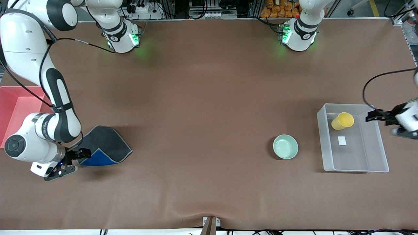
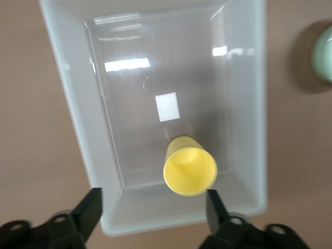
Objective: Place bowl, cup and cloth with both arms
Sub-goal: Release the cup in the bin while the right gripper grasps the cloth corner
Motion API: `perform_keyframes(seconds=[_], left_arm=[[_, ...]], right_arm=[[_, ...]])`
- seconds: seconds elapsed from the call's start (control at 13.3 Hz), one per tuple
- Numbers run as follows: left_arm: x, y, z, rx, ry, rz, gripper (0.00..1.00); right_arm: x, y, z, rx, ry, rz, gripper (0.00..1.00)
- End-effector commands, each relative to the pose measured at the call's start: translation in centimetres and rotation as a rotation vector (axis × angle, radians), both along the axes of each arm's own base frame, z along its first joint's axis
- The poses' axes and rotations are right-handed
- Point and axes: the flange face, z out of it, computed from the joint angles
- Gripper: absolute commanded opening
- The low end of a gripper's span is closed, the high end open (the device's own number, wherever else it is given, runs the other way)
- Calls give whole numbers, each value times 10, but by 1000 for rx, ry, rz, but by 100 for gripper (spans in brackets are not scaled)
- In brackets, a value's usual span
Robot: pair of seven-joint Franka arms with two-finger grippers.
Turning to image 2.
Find white label sticker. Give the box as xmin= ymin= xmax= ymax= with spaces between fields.
xmin=155 ymin=91 xmax=181 ymax=122

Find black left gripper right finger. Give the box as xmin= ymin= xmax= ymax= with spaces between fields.
xmin=198 ymin=189 xmax=312 ymax=249

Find yellow plastic cup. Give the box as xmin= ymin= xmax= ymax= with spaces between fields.
xmin=162 ymin=135 xmax=218 ymax=197

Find brown table mat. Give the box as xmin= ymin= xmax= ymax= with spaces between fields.
xmin=0 ymin=0 xmax=332 ymax=249

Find clear plastic bin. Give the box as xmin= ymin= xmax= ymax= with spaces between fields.
xmin=38 ymin=0 xmax=268 ymax=238

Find mint green bowl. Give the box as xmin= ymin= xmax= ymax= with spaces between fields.
xmin=310 ymin=24 xmax=332 ymax=84

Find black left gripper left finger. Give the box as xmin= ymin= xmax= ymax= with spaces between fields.
xmin=0 ymin=187 xmax=103 ymax=249

